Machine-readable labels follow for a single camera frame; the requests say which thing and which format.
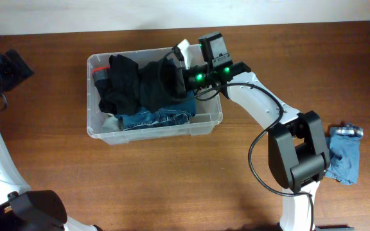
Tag clear plastic storage bin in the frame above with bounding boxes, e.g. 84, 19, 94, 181
86, 44, 223, 145

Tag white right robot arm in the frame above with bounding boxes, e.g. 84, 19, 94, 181
172, 32, 330, 230

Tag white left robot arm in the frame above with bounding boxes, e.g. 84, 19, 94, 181
0, 49, 99, 230

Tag dark blue jeans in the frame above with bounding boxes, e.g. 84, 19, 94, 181
115, 99, 197, 131

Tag dark green garment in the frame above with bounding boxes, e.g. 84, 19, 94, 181
139, 58, 186, 112

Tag light grey jeans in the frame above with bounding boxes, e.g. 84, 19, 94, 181
102, 114, 122, 133

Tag light blue shorts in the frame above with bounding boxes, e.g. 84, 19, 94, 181
325, 123, 364, 185

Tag black garment with red band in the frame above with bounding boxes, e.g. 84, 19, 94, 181
92, 55, 139, 116

